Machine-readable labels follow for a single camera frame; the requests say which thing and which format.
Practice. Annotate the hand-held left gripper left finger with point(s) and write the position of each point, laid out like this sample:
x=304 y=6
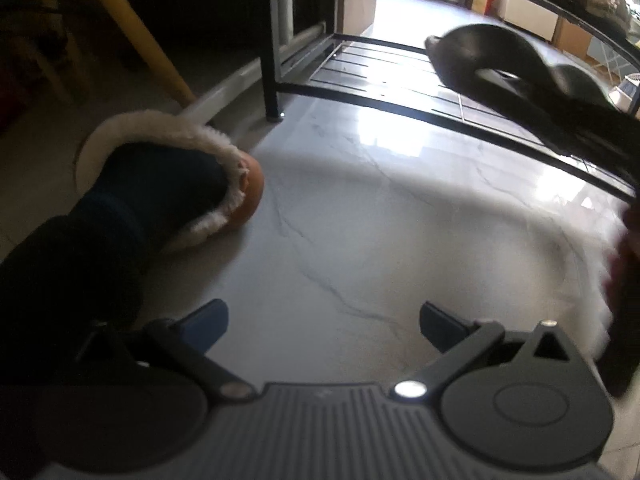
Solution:
x=205 y=327

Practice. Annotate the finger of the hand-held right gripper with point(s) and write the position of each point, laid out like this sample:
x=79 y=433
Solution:
x=500 y=77

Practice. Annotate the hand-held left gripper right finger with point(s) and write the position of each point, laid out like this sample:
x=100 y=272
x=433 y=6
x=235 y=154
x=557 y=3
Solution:
x=442 y=327

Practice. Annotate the black shoe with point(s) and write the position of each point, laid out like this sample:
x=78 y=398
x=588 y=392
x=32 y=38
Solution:
x=470 y=50

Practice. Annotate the black metal shoe rack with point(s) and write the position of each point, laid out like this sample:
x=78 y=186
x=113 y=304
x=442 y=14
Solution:
x=270 y=60

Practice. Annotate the white cabinet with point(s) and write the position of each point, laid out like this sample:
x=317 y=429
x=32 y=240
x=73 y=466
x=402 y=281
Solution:
x=530 y=12

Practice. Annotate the red bag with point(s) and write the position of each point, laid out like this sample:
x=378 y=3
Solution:
x=493 y=0

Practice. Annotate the person's left leg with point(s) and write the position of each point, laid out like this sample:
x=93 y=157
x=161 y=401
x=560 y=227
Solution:
x=75 y=260

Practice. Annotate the brown fur-lined slipper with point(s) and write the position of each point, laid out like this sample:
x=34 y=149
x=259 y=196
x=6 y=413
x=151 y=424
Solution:
x=597 y=285
x=150 y=122

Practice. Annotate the white pipe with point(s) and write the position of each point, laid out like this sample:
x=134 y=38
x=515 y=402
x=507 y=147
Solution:
x=283 y=0

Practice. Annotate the yellow wooden leg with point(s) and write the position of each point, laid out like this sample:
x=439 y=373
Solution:
x=135 y=30

